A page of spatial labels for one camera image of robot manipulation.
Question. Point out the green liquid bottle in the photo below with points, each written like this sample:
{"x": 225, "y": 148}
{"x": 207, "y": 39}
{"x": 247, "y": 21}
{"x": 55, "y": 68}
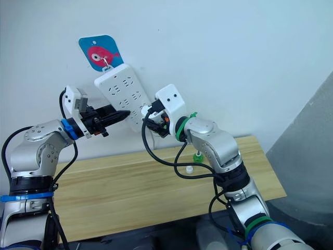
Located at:
{"x": 197, "y": 157}

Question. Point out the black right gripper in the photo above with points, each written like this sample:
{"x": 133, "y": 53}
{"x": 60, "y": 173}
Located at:
{"x": 163, "y": 127}

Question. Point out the metal wall hook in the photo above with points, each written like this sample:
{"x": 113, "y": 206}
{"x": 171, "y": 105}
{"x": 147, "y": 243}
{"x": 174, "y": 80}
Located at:
{"x": 105, "y": 62}

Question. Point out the small white bottle cap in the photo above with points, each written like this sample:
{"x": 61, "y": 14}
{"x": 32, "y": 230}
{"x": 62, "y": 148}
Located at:
{"x": 189, "y": 170}

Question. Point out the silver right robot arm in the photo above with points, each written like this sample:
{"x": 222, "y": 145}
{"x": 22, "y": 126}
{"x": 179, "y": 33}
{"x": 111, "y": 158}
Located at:
{"x": 216, "y": 140}

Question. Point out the blue fish wall hook plate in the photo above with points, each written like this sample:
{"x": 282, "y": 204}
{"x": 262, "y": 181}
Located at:
{"x": 91, "y": 47}

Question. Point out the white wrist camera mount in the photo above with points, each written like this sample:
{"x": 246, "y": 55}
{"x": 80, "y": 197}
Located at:
{"x": 171, "y": 97}
{"x": 71, "y": 97}

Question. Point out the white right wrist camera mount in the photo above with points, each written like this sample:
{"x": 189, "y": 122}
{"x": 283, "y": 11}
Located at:
{"x": 171, "y": 97}

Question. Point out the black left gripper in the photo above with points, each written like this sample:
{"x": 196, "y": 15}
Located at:
{"x": 89, "y": 121}

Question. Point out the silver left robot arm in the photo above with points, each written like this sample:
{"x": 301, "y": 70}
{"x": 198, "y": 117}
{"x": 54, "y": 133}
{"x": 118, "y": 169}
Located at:
{"x": 31, "y": 153}

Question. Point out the white mosquito repellent heater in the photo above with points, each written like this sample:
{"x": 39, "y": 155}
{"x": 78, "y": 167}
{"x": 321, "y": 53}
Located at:
{"x": 146, "y": 110}

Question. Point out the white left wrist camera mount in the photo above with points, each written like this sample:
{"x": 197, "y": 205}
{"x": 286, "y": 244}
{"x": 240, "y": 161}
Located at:
{"x": 71, "y": 97}

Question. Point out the white power strip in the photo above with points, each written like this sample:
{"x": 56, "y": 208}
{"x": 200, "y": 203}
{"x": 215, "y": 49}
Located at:
{"x": 122, "y": 91}

